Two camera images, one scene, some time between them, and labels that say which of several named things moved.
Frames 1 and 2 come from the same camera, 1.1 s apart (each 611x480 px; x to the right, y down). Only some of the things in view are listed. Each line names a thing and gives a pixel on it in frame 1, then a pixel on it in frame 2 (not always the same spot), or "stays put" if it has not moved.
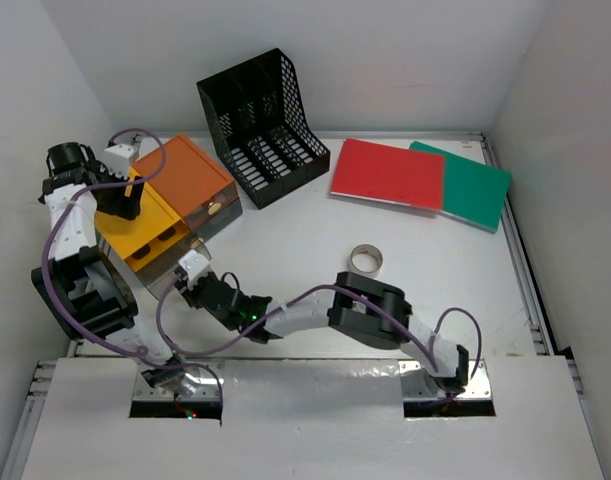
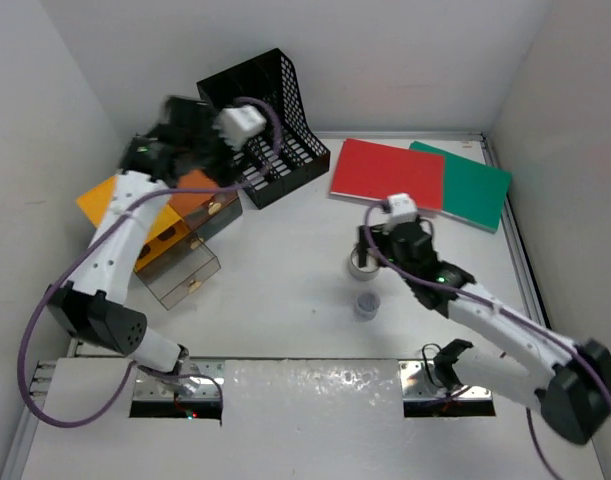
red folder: x=389 y=173 stays put
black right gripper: x=192 y=295 -> x=380 y=236
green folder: x=474 y=193 stays put
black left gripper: x=125 y=207 -> x=225 y=172
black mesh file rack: x=253 y=110 stays put
